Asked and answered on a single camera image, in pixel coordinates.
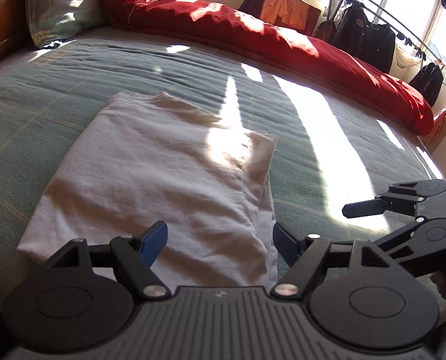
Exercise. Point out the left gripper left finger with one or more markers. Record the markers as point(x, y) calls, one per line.
point(133, 257)

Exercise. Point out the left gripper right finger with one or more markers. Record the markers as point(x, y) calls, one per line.
point(305, 258)

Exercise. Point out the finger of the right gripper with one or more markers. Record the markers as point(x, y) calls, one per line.
point(362, 209)

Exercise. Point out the white printed t-shirt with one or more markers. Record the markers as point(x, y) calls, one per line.
point(145, 158)

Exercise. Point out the metal clothes rack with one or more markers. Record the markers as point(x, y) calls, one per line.
point(394, 23)

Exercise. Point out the green plaid bed blanket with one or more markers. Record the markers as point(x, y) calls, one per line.
point(331, 150)

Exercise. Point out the orange curtain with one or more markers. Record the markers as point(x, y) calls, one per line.
point(438, 132)

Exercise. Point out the black hanging jacket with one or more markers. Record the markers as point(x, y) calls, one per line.
point(428, 82)

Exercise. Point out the cream hanging garment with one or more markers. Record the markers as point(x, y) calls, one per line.
point(403, 60)

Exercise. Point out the dark hanging jacket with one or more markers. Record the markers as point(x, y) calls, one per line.
point(356, 35)

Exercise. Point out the red duvet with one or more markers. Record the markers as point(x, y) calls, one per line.
point(217, 25)

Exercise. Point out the orange hanging garment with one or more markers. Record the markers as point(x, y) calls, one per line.
point(294, 14)

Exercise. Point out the green plaid pillow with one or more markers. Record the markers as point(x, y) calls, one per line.
point(59, 20)

